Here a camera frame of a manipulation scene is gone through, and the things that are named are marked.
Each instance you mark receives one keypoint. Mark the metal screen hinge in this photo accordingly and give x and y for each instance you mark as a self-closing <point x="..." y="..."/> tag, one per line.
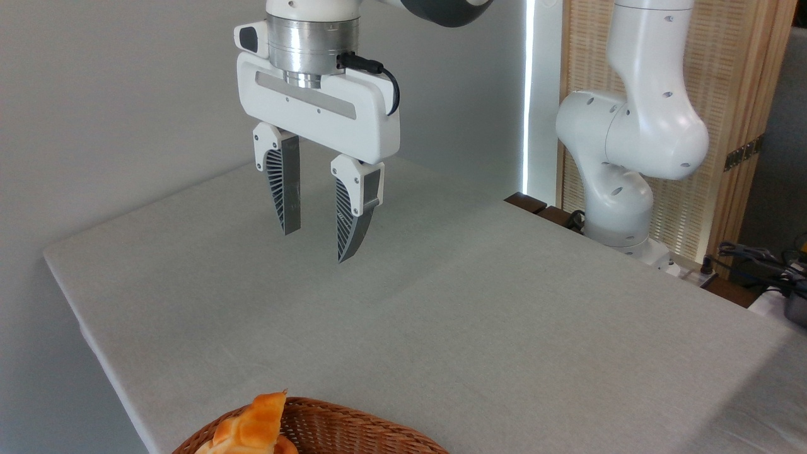
<point x="744" y="152"/>

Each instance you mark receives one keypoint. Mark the dark brown wooden table edge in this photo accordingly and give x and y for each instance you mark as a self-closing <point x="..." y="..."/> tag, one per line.
<point x="526" y="203"/>

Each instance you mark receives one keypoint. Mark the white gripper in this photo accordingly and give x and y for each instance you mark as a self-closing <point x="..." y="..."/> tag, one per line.
<point x="328" y="123"/>

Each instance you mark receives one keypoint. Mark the vertical white light strip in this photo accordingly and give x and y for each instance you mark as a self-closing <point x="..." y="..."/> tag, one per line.
<point x="528" y="94"/>

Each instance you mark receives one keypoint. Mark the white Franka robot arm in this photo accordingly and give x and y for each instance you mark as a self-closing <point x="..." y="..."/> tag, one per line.
<point x="649" y="126"/>

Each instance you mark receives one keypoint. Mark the golden croissant bread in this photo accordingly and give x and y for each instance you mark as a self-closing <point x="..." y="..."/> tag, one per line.
<point x="252" y="422"/>

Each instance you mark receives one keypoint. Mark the brown wicker basket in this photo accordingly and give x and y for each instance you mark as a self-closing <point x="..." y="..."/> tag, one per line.
<point x="340" y="432"/>

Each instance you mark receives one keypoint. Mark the white power strip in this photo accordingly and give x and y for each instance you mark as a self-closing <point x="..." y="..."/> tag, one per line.
<point x="690" y="272"/>

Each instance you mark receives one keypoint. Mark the grey tablecloth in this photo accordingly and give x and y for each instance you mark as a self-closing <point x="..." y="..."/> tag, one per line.
<point x="441" y="315"/>

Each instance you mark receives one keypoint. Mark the wooden slatted folding screen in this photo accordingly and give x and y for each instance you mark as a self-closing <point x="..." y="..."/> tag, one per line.
<point x="731" y="63"/>

